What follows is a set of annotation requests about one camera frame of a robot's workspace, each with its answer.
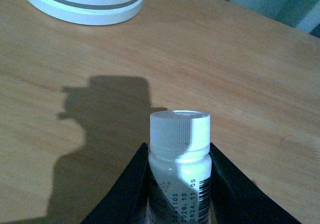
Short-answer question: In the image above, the wooden nightstand cabinet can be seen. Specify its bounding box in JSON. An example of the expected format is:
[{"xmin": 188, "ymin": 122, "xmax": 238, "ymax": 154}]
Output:
[{"xmin": 0, "ymin": 0, "xmax": 320, "ymax": 224}]

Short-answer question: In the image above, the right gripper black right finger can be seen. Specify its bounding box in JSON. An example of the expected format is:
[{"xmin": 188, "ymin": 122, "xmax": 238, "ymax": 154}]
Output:
[{"xmin": 209, "ymin": 143, "xmax": 300, "ymax": 224}]

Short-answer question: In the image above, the white medicine bottle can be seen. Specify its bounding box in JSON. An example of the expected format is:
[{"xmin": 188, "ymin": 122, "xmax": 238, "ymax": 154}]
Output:
[{"xmin": 148, "ymin": 110, "xmax": 212, "ymax": 224}]

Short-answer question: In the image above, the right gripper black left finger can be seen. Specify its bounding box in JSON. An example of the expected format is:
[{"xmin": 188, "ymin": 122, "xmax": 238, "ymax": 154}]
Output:
[{"xmin": 79, "ymin": 142, "xmax": 151, "ymax": 224}]

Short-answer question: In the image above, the white cylindrical air purifier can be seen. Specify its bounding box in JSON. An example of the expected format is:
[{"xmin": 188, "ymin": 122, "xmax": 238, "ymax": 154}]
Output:
[{"xmin": 28, "ymin": 0, "xmax": 144, "ymax": 26}]

